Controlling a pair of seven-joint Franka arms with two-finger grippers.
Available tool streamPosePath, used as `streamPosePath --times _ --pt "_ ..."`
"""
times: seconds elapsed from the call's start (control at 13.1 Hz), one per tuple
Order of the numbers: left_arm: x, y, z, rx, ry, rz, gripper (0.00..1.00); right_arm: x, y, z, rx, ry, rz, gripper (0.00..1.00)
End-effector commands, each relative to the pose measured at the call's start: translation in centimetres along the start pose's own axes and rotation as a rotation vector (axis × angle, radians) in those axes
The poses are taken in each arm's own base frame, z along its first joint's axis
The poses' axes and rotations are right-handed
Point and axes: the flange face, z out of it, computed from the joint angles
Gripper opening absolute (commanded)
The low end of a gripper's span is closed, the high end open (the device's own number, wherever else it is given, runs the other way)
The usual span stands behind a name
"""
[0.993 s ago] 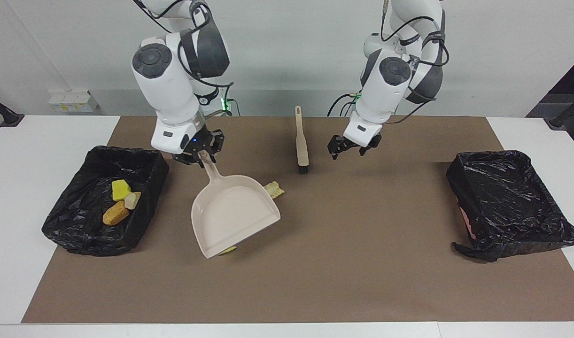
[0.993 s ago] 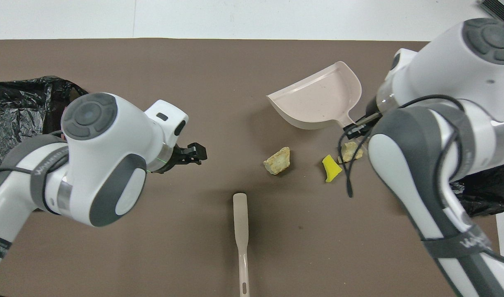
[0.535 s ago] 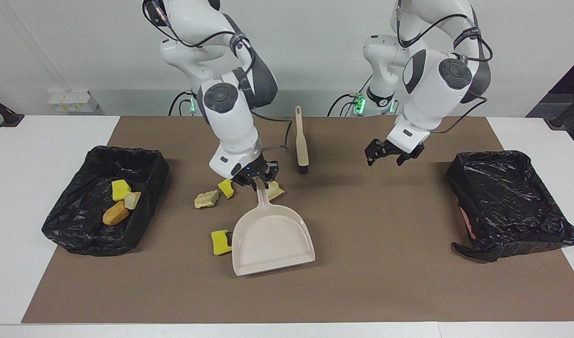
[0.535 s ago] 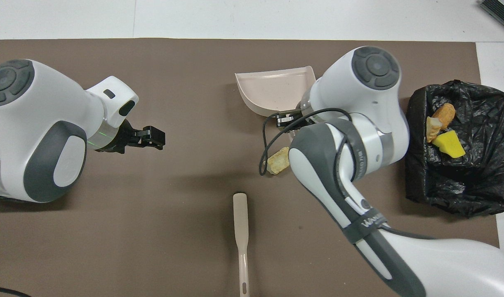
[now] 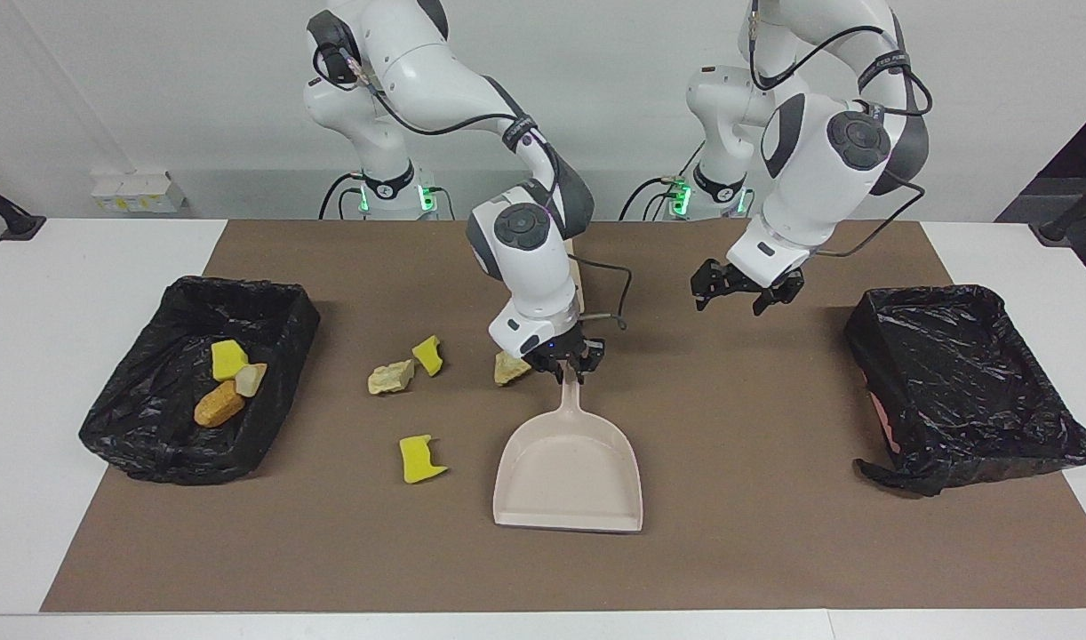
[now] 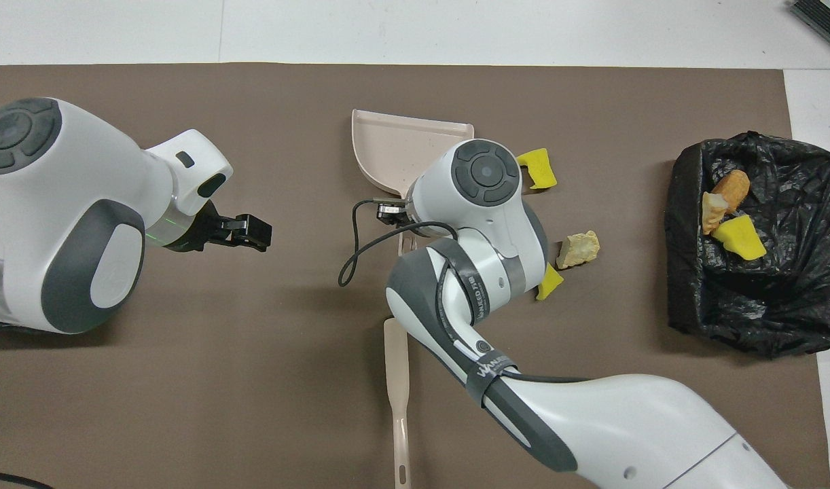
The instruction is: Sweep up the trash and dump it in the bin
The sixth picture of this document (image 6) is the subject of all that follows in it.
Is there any brown table mat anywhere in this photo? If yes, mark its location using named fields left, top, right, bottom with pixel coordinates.
left=0, top=63, right=830, bottom=489

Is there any beige foam chunk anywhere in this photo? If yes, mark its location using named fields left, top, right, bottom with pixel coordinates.
left=556, top=230, right=601, bottom=270
left=702, top=192, right=728, bottom=236

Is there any notched yellow sponge piece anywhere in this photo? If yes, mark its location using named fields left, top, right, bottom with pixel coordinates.
left=516, top=148, right=558, bottom=190

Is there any black bag lined bin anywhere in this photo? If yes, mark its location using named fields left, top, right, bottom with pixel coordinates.
left=664, top=131, right=830, bottom=359

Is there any yellow sponge wedge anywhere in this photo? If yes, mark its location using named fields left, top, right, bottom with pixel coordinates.
left=711, top=215, right=768, bottom=261

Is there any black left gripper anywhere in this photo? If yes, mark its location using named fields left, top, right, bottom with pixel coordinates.
left=165, top=198, right=416, bottom=254

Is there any beige hand brush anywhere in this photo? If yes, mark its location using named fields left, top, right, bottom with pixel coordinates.
left=383, top=318, right=412, bottom=489

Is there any beige plastic dustpan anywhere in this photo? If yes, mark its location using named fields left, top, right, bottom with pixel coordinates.
left=351, top=109, right=475, bottom=255

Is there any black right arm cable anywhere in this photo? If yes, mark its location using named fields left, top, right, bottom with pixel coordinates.
left=338, top=197, right=592, bottom=382

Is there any dark ribbed object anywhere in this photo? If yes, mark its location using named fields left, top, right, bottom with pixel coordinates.
left=789, top=0, right=830, bottom=58

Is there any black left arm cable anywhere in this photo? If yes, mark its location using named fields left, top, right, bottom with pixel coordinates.
left=0, top=471, right=52, bottom=489

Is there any orange-brown sponge chunk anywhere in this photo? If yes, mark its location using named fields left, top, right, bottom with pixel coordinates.
left=712, top=170, right=751, bottom=211

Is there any small yellow sponge piece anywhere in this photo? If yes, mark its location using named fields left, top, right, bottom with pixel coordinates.
left=536, top=264, right=564, bottom=302

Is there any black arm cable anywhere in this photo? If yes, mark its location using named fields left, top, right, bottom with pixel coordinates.
left=338, top=197, right=592, bottom=382
left=0, top=471, right=52, bottom=489

